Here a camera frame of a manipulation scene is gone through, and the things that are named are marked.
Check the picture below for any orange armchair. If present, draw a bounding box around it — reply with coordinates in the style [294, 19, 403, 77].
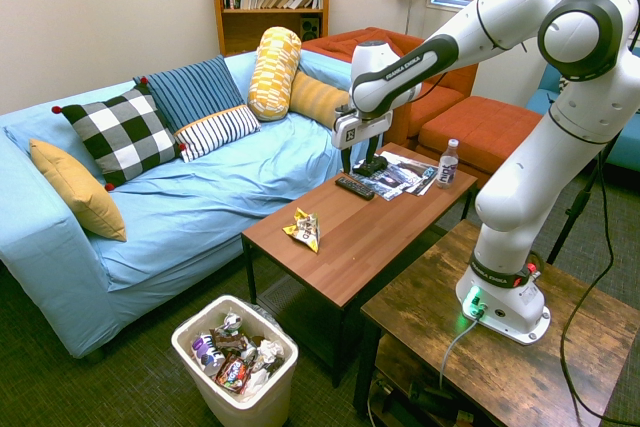
[300, 26, 479, 148]

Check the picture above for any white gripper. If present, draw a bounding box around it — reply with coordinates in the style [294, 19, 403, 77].
[331, 105, 394, 174]

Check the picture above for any wooden bookshelf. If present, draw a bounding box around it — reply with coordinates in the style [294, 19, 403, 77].
[205, 0, 335, 57]

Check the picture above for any blue striped pillow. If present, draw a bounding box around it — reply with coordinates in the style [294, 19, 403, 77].
[132, 54, 246, 134]

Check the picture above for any black game controller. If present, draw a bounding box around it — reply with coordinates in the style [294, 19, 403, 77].
[352, 155, 389, 178]

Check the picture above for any yellow crumpled chip bag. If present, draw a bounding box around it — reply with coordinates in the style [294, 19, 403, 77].
[282, 207, 321, 254]

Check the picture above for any white navy striped lumbar pillow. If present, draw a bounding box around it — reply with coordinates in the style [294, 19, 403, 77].
[173, 104, 262, 164]

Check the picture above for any gray power cable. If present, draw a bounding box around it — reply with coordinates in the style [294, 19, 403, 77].
[438, 314, 482, 391]

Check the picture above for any wooden coffee table black frame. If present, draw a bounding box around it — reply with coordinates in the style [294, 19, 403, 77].
[241, 141, 479, 388]

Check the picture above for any clear drink bottle purple label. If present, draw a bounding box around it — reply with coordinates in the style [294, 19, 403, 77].
[436, 138, 460, 190]

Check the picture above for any red candy wrapper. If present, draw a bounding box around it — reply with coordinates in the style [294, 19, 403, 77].
[214, 352, 251, 395]

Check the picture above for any black white checkered pillow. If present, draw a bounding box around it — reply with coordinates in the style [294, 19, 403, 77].
[51, 76, 187, 193]

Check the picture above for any white plastic trash bin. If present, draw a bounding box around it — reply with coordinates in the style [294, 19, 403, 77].
[170, 294, 300, 427]

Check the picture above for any mustard yellow square pillow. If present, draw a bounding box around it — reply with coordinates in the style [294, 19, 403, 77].
[28, 138, 128, 243]

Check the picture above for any stack of magazines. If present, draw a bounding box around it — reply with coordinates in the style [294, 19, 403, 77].
[348, 149, 440, 202]

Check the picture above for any crumpled white paper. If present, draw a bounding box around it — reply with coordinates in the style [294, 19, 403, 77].
[254, 338, 286, 364]

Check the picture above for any black camera tripod stand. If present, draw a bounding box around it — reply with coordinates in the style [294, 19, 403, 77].
[545, 131, 621, 266]

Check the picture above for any mustard striped pillow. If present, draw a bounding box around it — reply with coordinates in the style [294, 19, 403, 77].
[288, 70, 351, 130]

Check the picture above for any rustic dark wood robot table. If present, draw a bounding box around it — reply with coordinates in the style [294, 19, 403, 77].
[352, 219, 640, 427]

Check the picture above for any light blue sofa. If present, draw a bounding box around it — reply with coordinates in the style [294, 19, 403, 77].
[0, 49, 386, 360]

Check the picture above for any brown snack wrapper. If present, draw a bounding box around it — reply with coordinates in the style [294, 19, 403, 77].
[209, 326, 251, 356]

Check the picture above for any yellow white patterned bolster pillow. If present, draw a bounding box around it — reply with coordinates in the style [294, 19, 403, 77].
[246, 26, 303, 122]

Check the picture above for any teal chair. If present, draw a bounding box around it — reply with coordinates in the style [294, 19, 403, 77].
[524, 46, 640, 173]

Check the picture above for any orange ottoman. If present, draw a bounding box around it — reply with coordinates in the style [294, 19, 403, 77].
[415, 95, 543, 190]

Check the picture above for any small black speaker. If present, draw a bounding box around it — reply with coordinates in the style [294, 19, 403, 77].
[299, 16, 321, 41]

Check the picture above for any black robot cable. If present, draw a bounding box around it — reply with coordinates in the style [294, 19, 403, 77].
[559, 0, 640, 423]

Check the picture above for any black TV remote control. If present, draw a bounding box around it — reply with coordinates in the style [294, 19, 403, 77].
[334, 175, 376, 202]

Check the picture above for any purple white crushed bottle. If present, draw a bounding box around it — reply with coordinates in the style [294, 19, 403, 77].
[191, 332, 226, 377]

